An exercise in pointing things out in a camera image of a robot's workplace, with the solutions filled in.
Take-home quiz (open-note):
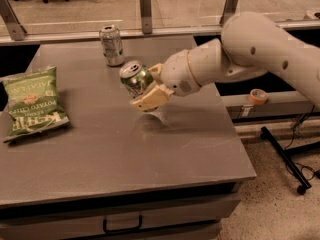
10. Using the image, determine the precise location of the orange tape roll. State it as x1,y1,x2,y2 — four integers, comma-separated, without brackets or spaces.
249,89,268,105

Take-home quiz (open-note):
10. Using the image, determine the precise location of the silver soda can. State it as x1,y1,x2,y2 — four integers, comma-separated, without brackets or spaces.
99,25,124,66

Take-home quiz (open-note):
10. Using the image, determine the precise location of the grey cabinet drawer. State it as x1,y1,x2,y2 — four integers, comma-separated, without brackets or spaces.
0,193,240,240

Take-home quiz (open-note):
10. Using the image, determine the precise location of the right metal glass bracket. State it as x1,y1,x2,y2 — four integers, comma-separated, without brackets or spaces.
219,0,238,25

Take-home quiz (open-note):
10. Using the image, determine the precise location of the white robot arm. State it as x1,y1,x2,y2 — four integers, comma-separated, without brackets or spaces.
130,12,320,111

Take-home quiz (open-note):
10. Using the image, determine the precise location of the black wheeled stand base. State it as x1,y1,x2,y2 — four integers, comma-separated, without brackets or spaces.
260,127,320,195

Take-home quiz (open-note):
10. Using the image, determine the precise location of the green potato chips bag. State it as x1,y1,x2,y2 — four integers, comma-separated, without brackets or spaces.
1,66,70,143

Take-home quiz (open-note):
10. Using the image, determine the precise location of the black drawer handle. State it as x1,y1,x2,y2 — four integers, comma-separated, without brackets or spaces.
102,215,143,235

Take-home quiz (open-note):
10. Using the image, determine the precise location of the glass barrier panel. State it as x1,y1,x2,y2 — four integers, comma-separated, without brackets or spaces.
8,0,320,34

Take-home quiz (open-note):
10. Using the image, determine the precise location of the left metal glass bracket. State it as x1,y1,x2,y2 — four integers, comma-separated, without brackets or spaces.
0,0,26,41

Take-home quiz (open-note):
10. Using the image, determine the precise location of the metal glass bracket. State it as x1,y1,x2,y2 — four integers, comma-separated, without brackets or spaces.
0,0,26,41
219,0,238,25
139,0,152,34

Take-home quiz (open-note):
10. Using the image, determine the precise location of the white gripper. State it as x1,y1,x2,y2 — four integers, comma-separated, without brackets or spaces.
130,50,200,112

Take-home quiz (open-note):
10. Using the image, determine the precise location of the green soda can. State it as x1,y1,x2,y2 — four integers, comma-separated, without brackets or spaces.
119,60,154,98

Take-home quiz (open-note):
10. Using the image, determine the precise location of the middle metal glass bracket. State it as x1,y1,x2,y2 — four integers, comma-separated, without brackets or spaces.
139,0,152,34

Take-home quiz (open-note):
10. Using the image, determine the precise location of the black cable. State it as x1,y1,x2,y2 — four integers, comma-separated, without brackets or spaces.
283,105,320,182

